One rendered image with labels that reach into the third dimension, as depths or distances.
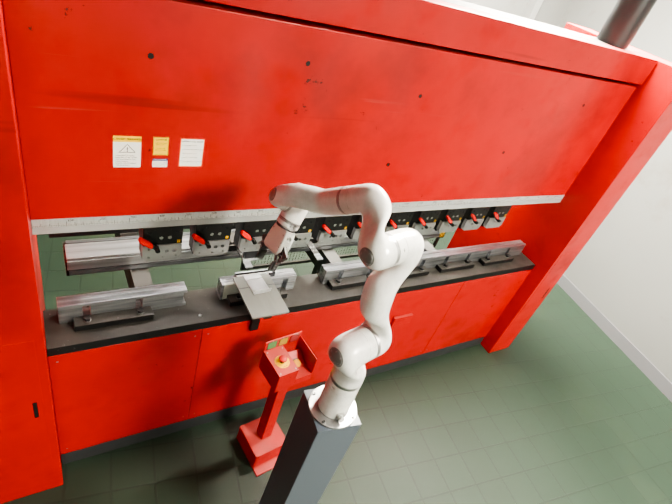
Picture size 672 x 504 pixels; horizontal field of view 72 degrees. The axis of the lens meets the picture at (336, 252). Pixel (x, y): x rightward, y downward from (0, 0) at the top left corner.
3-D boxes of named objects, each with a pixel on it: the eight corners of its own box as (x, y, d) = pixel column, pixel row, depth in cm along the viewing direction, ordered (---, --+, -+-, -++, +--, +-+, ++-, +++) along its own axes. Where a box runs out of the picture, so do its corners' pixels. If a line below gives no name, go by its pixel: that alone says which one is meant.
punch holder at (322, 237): (317, 245, 226) (326, 217, 216) (309, 234, 231) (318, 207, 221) (342, 242, 234) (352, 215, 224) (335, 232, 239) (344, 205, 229)
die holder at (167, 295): (59, 324, 186) (57, 307, 181) (57, 313, 190) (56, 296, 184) (185, 305, 212) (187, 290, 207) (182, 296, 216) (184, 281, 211)
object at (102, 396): (61, 465, 226) (47, 357, 178) (58, 428, 240) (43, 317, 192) (480, 344, 384) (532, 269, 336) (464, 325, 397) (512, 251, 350)
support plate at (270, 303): (251, 319, 201) (252, 318, 201) (232, 279, 218) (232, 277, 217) (289, 312, 211) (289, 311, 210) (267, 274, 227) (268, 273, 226)
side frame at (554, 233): (488, 353, 378) (691, 74, 245) (427, 283, 431) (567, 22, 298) (508, 347, 391) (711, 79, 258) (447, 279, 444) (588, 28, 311)
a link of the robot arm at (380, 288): (335, 351, 159) (368, 335, 169) (359, 374, 152) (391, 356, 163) (372, 226, 133) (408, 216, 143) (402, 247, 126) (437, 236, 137)
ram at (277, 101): (32, 235, 156) (-3, -32, 110) (31, 221, 161) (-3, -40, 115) (560, 202, 314) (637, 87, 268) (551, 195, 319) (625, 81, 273)
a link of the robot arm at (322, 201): (318, 201, 137) (262, 206, 160) (355, 218, 147) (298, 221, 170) (325, 172, 138) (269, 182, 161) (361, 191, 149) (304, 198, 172)
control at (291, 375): (274, 393, 214) (282, 368, 204) (258, 366, 223) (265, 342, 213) (309, 378, 226) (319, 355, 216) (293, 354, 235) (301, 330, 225)
